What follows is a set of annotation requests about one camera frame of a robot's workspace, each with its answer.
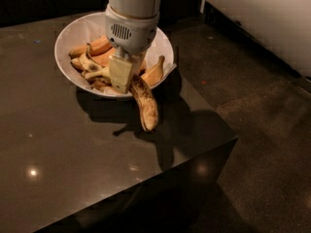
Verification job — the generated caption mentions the white paper bowl liner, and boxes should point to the white paper bowl liner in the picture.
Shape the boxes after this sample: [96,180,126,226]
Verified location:
[64,13,176,99]

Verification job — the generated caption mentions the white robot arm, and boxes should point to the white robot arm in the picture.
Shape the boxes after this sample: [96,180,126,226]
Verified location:
[105,0,311,93]

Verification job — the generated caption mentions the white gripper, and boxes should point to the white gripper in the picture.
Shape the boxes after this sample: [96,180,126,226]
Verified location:
[105,6,159,94]

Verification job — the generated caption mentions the orange banana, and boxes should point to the orange banana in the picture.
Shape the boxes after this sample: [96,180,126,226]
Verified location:
[70,48,116,71]
[69,35,112,58]
[142,55,165,86]

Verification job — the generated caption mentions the orange top banana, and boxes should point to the orange top banana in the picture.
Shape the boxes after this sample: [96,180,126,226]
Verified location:
[69,35,112,58]

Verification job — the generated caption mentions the spotted curved banana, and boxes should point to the spotted curved banana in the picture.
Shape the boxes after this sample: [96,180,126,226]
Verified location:
[129,75,158,132]

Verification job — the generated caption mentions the dark cabinets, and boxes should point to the dark cabinets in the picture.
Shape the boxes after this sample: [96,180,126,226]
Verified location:
[0,0,201,27]

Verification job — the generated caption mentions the spotted front banana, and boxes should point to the spotted front banana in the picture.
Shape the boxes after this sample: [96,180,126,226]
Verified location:
[79,44,111,83]

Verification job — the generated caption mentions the white bowl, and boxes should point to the white bowl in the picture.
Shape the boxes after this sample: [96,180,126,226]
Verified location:
[53,12,175,99]

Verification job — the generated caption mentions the orange middle banana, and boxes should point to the orange middle banana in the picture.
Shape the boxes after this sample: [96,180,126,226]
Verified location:
[70,48,116,71]

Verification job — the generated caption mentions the orange right banana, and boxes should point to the orange right banana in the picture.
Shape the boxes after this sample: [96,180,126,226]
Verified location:
[142,55,165,86]

